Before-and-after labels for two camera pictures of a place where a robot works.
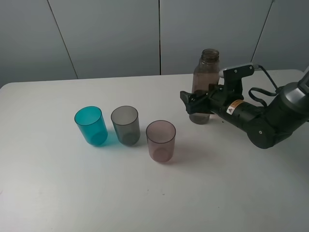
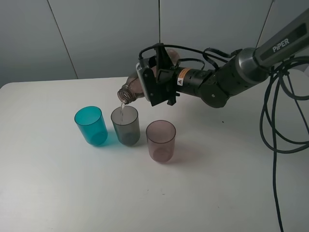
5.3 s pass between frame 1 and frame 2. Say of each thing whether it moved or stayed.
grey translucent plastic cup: stayed
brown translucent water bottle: moved
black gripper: moved
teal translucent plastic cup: stayed
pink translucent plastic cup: stayed
